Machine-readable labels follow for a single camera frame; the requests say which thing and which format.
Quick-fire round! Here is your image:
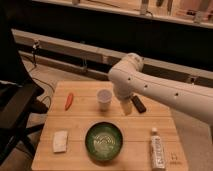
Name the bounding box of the white folded cloth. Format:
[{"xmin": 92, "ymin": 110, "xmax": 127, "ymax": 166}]
[{"xmin": 53, "ymin": 131, "xmax": 68, "ymax": 153}]

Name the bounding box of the black office chair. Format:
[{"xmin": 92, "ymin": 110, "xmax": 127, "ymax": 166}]
[{"xmin": 0, "ymin": 83, "xmax": 48, "ymax": 165}]

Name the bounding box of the white plastic cup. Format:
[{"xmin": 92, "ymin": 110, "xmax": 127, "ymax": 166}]
[{"xmin": 97, "ymin": 89, "xmax": 112, "ymax": 111}]

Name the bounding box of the clear plastic bottle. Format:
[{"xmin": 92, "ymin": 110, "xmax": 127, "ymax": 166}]
[{"xmin": 150, "ymin": 127, "xmax": 166, "ymax": 171}]

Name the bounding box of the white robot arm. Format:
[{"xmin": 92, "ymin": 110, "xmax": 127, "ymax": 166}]
[{"xmin": 108, "ymin": 53, "xmax": 213, "ymax": 125}]

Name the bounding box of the green ceramic bowl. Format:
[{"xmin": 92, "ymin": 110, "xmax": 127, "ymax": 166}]
[{"xmin": 85, "ymin": 122, "xmax": 123, "ymax": 162}]

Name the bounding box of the orange red pepper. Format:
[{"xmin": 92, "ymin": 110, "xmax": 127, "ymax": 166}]
[{"xmin": 65, "ymin": 93, "xmax": 74, "ymax": 111}]

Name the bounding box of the black rectangular remote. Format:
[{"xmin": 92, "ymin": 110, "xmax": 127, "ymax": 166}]
[{"xmin": 132, "ymin": 96, "xmax": 146, "ymax": 113}]

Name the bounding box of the black floor cable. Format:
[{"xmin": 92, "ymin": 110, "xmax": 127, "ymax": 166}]
[{"xmin": 30, "ymin": 77, "xmax": 56, "ymax": 109}]

